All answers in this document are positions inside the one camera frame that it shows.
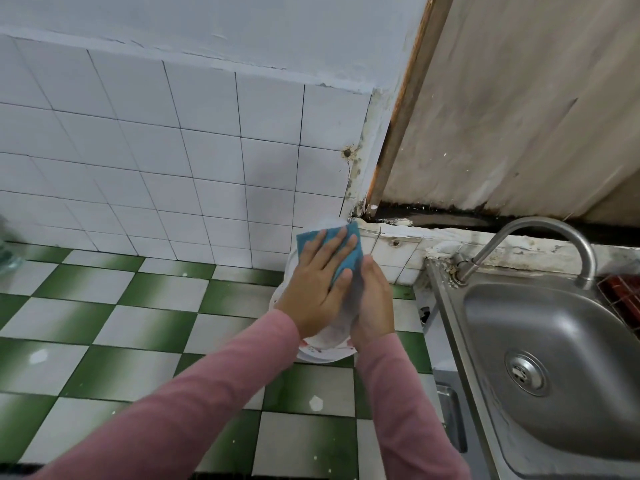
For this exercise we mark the weathered wooden board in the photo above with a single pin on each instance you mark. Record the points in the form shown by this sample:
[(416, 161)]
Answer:
[(510, 95)]

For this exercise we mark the stainless steel sink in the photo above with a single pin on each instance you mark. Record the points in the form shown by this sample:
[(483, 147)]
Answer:
[(570, 335)]

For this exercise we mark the chrome faucet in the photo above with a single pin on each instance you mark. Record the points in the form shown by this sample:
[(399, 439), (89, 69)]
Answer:
[(540, 223)]

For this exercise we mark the green checkered tile countertop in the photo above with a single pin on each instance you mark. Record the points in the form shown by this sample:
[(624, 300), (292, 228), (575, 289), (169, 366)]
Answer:
[(120, 325)]

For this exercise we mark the person's right forearm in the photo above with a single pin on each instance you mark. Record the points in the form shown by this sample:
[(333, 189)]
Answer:
[(410, 420)]

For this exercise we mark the person's left hand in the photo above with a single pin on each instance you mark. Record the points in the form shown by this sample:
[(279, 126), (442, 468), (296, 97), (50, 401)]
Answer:
[(315, 290)]

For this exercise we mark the person's left forearm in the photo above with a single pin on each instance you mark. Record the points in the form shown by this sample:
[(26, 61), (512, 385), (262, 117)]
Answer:
[(170, 405)]

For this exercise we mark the blue cleaning cloth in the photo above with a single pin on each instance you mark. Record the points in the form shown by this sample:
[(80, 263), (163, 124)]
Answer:
[(345, 250)]

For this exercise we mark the person's right hand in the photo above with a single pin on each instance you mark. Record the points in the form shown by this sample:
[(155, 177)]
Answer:
[(375, 310)]

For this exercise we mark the clear bottle with green liquid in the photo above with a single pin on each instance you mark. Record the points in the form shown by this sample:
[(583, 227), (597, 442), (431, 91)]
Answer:
[(8, 253)]

